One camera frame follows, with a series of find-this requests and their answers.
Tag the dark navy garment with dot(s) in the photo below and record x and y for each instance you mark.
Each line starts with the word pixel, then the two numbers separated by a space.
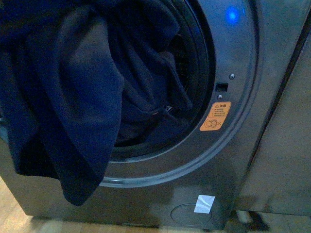
pixel 79 77

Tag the grey front-load washing machine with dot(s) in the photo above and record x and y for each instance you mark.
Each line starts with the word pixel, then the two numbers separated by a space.
pixel 254 43

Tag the orange warning sticker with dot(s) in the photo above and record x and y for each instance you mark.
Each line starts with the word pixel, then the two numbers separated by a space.
pixel 216 116

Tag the white paper tag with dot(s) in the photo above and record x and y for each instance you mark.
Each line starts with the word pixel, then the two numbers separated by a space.
pixel 204 204

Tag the round drain filter cover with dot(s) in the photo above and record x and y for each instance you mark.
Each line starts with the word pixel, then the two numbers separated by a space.
pixel 184 215

